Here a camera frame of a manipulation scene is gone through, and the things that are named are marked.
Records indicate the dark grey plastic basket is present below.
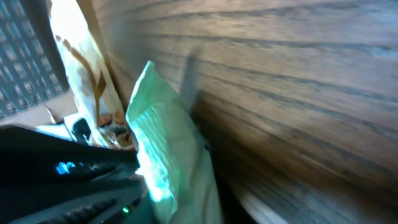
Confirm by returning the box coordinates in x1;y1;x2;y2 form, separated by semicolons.
1;0;69;120

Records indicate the brown snack packet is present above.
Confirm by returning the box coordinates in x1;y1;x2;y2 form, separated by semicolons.
50;0;134;150

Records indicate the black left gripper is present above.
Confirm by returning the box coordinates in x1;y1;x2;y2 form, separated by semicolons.
1;125;149;223

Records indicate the light blue wipes pack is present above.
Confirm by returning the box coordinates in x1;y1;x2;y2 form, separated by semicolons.
126;61;224;224

